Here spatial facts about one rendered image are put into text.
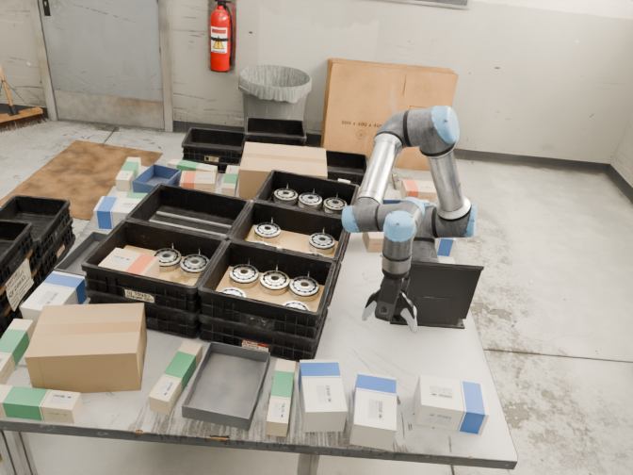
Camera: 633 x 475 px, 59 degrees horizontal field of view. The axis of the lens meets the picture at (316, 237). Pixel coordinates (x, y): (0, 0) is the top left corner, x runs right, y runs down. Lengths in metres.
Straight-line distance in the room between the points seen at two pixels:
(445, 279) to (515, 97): 3.34
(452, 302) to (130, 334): 1.10
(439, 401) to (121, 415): 0.93
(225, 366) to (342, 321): 0.47
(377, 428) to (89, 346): 0.85
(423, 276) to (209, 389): 0.81
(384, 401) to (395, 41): 3.57
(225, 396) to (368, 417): 0.44
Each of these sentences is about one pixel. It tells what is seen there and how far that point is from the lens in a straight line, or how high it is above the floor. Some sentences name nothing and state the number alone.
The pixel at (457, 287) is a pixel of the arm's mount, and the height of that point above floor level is 0.89.
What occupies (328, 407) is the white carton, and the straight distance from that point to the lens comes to 1.68.
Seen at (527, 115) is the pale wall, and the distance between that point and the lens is 5.28.
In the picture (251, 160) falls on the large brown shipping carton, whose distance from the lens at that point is 2.66.
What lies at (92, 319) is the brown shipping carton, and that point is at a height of 0.86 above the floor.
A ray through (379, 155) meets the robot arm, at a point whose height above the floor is 1.38.
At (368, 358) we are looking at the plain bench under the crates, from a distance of 1.96.
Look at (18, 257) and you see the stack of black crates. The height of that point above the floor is 0.51.
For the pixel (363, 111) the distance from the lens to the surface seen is 4.77.
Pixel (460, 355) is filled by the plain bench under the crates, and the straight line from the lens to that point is 2.07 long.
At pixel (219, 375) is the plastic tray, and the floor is 0.70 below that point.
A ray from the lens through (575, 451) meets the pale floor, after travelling 2.94.
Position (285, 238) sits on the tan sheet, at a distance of 2.23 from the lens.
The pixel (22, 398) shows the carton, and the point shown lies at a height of 0.76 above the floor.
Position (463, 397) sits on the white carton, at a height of 0.79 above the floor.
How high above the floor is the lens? 2.07
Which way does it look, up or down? 33 degrees down
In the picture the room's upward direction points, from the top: 7 degrees clockwise
